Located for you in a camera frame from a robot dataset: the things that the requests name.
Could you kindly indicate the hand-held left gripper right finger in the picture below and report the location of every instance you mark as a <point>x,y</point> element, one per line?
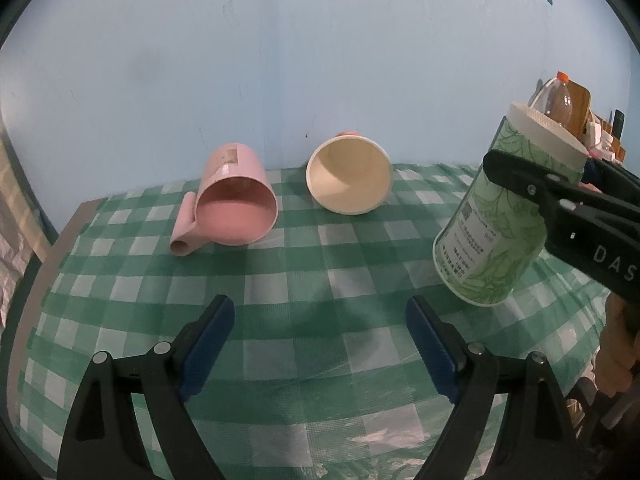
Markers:
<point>434,350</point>

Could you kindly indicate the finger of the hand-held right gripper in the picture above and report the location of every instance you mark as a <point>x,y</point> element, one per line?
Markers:
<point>616,178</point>
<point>520,176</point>

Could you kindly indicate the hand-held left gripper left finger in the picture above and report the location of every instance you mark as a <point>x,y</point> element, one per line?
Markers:
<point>210,342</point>

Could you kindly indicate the green patterned paper cup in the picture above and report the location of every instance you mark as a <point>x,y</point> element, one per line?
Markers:
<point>490,242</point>

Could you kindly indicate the person's right hand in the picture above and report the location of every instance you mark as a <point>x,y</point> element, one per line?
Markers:
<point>614,350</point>

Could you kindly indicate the white container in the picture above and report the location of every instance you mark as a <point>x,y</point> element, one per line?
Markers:
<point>600,142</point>

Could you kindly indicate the black rectangular object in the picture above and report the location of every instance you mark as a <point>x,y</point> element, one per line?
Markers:
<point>619,124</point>

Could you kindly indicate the wooden board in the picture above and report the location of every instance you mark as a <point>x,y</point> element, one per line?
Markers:
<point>581,105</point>

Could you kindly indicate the clear bottle with orange cap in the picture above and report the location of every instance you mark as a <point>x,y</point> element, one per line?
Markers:
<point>557,101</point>

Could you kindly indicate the green checkered tablecloth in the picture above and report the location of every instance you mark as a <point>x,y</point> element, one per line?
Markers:
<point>310,270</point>

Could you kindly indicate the pink plastic mug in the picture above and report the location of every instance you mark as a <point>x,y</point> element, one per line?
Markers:
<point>235,215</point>

